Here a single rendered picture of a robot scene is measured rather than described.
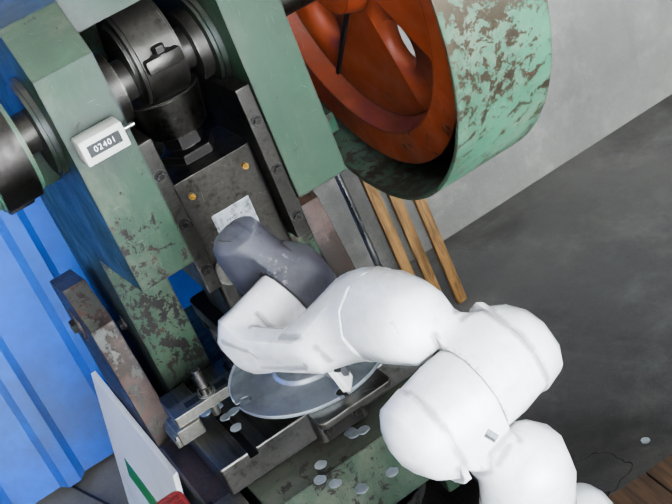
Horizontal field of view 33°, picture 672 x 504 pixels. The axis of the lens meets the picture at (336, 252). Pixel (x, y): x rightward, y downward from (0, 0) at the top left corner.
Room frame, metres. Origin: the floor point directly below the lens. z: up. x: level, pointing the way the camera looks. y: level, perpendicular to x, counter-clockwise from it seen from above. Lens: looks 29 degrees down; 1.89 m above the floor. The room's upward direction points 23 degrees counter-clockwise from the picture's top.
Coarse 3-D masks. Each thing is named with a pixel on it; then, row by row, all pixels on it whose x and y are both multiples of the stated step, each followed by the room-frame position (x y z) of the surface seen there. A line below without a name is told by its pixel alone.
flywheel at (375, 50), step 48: (336, 0) 1.86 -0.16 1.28; (384, 0) 1.77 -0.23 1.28; (336, 48) 2.02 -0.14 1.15; (384, 48) 1.83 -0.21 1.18; (432, 48) 1.60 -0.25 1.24; (336, 96) 2.01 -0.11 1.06; (384, 96) 1.89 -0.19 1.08; (432, 96) 1.65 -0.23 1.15; (384, 144) 1.88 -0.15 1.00; (432, 144) 1.70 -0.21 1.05
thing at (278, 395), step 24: (240, 384) 1.66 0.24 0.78; (264, 384) 1.63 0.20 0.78; (288, 384) 1.60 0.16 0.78; (312, 384) 1.58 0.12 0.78; (336, 384) 1.55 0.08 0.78; (360, 384) 1.52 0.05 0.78; (240, 408) 1.59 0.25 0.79; (264, 408) 1.57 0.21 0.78; (288, 408) 1.54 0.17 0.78; (312, 408) 1.52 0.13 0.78
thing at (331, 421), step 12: (372, 384) 1.52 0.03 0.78; (384, 384) 1.50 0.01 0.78; (348, 396) 1.51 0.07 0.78; (360, 396) 1.50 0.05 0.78; (372, 396) 1.50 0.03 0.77; (324, 408) 1.51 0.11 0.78; (336, 408) 1.49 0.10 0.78; (348, 408) 1.48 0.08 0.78; (360, 408) 1.60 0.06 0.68; (312, 420) 1.50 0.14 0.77; (324, 420) 1.48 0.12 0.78; (336, 420) 1.47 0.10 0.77; (348, 420) 1.60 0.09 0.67; (324, 432) 1.59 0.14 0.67; (336, 432) 1.59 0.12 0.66
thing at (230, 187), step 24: (216, 144) 1.76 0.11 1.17; (240, 144) 1.72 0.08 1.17; (168, 168) 1.74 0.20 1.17; (192, 168) 1.70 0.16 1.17; (216, 168) 1.69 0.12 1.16; (240, 168) 1.70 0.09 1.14; (192, 192) 1.68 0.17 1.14; (216, 192) 1.69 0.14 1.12; (240, 192) 1.70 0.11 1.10; (264, 192) 1.71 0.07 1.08; (192, 216) 1.67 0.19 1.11; (216, 216) 1.68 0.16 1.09; (240, 216) 1.69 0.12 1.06; (264, 216) 1.71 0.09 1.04; (288, 240) 1.71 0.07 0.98; (216, 264) 1.66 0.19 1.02
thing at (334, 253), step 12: (312, 192) 2.11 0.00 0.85; (312, 204) 2.09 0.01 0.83; (312, 216) 2.08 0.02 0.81; (324, 216) 2.09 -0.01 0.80; (312, 228) 2.07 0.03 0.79; (324, 228) 2.08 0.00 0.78; (324, 240) 2.07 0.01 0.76; (336, 240) 2.07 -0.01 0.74; (324, 252) 2.06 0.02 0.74; (336, 252) 2.06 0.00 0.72; (336, 264) 2.05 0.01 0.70; (348, 264) 2.06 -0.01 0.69; (336, 276) 2.04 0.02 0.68; (516, 420) 1.57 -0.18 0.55
